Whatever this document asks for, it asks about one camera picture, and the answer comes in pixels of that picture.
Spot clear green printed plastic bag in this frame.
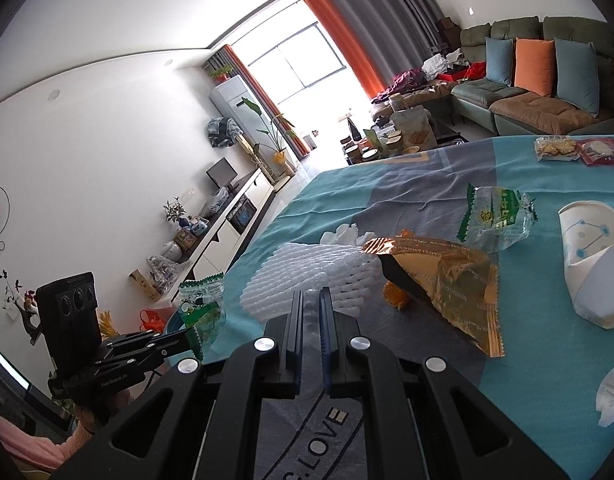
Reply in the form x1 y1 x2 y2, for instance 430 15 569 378
178 272 227 356
456 183 538 255

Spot white clothes pile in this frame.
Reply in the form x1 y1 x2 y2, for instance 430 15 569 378
421 50 465 80

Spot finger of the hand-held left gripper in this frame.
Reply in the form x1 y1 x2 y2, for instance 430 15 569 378
110 341 197 367
104 329 197 350

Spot person's left forearm pink sleeve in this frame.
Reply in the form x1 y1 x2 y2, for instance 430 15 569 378
0 407 95 473

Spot maroon clothes pile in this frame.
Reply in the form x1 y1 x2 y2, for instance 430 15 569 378
372 69 428 103

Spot red plastic bag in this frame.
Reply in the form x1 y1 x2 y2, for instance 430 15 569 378
138 308 170 333

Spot window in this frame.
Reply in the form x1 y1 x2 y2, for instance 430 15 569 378
247 22 348 106

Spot white standing air conditioner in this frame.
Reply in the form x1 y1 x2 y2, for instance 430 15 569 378
209 76 273 156

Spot large clear plastic bag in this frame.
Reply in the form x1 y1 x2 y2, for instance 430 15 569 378
146 255 180 293

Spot plant in blue vase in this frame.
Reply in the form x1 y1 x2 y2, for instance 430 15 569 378
163 199 193 233

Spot tall tan box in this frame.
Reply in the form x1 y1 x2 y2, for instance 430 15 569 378
130 269 155 301

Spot red cloth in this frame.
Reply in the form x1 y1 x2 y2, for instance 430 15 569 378
437 61 488 82

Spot person's left hand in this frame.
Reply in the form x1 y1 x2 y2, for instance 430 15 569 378
72 390 138 441

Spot red snack packet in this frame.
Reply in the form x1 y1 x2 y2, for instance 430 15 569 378
576 137 614 167

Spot black monitor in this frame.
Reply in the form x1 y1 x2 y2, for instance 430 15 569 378
206 157 239 190

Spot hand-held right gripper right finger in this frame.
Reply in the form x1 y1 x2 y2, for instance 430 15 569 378
318 287 570 480

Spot cloth covered standing fan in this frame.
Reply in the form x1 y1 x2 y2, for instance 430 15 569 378
207 116 268 186

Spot white black TV cabinet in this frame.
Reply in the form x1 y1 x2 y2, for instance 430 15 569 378
132 167 275 306

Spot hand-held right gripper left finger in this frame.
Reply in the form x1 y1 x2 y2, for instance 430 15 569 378
52 287 305 480

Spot tall leafy potted plant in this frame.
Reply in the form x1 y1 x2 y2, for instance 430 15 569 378
242 97 300 171

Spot brown cardboard boxes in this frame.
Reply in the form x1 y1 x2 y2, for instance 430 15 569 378
434 17 462 48

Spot yellow straw bundle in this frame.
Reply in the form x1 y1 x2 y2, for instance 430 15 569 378
97 310 119 338

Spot gold snack wrapper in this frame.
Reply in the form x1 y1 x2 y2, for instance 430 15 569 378
361 232 505 358

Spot green sofa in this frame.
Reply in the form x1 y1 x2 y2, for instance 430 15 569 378
449 15 614 137

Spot dark coffee table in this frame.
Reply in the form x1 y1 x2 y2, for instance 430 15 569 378
337 110 468 166

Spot clear cookie packet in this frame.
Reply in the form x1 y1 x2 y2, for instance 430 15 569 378
533 136 580 162

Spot orange and grey curtain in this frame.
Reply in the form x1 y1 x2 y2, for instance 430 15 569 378
302 0 448 103

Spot brown seat pad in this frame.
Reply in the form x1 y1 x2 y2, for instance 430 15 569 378
488 92 602 136

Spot tan snack bag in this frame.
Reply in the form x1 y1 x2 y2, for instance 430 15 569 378
389 109 435 153

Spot group of jars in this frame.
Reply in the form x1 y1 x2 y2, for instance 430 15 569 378
344 130 423 163

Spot branch wall decoration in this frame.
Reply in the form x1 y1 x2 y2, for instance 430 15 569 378
0 267 43 346

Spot white foam fruit net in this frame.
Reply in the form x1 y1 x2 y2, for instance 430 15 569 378
239 241 388 318

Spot flattened white paper cup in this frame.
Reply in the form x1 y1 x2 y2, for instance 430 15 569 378
558 201 614 330

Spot narrow grey orange curtain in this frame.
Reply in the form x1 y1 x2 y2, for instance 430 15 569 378
204 44 310 158

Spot blue cushion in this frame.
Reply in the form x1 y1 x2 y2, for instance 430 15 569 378
485 37 515 86
554 37 602 118

